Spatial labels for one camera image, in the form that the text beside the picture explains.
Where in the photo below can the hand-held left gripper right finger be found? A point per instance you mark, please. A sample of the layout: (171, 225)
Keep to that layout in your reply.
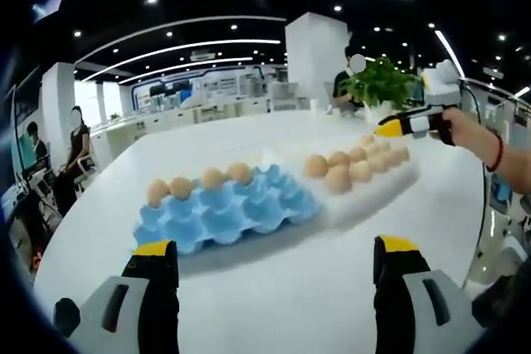
(392, 308)

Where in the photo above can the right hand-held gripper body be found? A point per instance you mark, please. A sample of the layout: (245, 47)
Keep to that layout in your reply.
(441, 84)

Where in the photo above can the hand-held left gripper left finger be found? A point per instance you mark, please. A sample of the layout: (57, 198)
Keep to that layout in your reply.
(159, 308)

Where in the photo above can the cluster of brown eggs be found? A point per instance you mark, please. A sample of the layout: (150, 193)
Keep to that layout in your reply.
(338, 177)

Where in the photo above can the blue egg tray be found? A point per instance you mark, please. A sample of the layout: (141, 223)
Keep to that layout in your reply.
(249, 213)

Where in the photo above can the person's right hand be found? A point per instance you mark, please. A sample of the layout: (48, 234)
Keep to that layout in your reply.
(454, 126)

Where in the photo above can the white plant pot wrap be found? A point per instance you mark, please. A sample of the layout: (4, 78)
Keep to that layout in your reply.
(375, 111)

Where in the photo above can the green potted plant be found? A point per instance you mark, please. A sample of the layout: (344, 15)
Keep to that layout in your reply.
(381, 84)

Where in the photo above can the white paper cup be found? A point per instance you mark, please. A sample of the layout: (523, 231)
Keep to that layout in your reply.
(315, 104)

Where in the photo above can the white table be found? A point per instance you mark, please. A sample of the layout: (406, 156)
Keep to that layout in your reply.
(269, 308)

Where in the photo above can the white square pillar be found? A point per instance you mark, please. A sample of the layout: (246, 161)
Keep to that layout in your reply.
(58, 109)
(311, 59)

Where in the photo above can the white chair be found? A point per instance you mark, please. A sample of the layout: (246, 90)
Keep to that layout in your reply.
(89, 163)

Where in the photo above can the row of white cabinets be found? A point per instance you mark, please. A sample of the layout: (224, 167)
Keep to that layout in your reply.
(207, 115)

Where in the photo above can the ceiling air conditioner unit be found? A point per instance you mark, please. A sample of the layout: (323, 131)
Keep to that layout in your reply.
(203, 55)

